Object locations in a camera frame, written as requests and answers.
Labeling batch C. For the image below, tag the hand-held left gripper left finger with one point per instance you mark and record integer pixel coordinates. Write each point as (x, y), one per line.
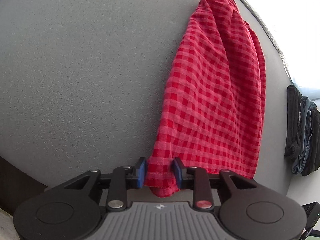
(142, 172)

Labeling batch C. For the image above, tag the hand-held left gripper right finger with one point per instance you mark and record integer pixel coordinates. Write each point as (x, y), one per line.
(178, 172)

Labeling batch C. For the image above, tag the red checkered shorts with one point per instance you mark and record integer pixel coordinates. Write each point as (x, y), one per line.
(212, 92)

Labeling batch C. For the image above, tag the black folded garment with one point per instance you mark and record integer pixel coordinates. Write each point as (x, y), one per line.
(291, 120)

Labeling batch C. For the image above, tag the white printed sheet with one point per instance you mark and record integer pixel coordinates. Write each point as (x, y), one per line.
(287, 17)

